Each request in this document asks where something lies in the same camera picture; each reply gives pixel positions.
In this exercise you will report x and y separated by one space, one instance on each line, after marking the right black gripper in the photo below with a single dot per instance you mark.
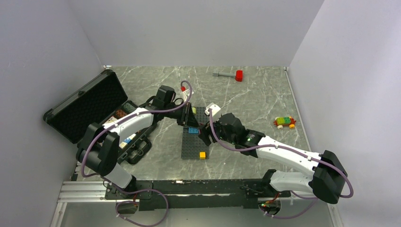
205 131

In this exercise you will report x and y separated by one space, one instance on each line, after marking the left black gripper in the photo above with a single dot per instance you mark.
187 117

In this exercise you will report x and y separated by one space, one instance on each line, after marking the blue texas holdem card box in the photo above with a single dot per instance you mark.
127 141

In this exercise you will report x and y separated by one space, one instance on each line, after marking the red playing card deck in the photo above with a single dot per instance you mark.
111 119

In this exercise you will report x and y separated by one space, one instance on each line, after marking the black poker chip case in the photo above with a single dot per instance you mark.
96 101

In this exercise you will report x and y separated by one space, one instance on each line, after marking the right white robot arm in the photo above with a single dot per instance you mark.
321 174

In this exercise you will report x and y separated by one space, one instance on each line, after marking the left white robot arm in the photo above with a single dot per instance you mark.
99 148

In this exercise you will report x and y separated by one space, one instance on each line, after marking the light blue lego brick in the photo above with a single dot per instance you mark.
192 130

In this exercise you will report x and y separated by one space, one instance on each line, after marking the upper grey lego baseplate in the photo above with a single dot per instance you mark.
200 116

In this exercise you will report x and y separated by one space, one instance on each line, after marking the grey lego baseplate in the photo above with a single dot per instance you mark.
200 116
192 145

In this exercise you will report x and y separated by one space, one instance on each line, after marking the lower grey lego baseplate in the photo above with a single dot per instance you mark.
192 145

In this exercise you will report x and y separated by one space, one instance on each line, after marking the colourful lego toy car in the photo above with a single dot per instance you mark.
281 122

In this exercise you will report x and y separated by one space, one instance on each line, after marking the grey cylinder tool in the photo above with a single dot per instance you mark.
217 74

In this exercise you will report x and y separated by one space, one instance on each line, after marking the red block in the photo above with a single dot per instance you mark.
239 75

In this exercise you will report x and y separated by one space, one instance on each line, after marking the green blue chip stack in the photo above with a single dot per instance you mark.
129 108

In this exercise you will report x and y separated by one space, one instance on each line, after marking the orange black chip stack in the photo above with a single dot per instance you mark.
120 114

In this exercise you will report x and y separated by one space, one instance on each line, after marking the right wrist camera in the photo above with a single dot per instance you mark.
213 110

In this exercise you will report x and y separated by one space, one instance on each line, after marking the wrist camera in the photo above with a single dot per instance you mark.
213 110
186 92

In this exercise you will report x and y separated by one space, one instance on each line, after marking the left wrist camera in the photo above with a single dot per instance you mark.
186 92

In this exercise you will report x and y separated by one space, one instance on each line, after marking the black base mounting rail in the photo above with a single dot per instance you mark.
183 194

